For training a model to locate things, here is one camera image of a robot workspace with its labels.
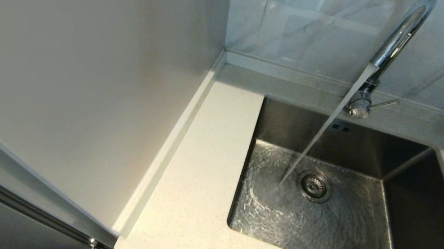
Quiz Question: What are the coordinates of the stainless steel sink basin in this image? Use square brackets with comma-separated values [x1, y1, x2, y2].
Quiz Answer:
[222, 92, 444, 249]

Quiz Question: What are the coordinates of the round metal drain strainer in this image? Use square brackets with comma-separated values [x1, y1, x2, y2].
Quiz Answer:
[294, 169, 335, 205]

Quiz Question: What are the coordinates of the steel door handle bar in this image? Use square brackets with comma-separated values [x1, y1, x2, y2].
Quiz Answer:
[0, 149, 110, 247]

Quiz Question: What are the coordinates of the white refrigerator side panel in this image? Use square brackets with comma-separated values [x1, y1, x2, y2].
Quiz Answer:
[0, 0, 233, 248]

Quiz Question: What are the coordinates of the chrome gooseneck faucet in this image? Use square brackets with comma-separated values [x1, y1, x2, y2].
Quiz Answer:
[341, 0, 437, 129]

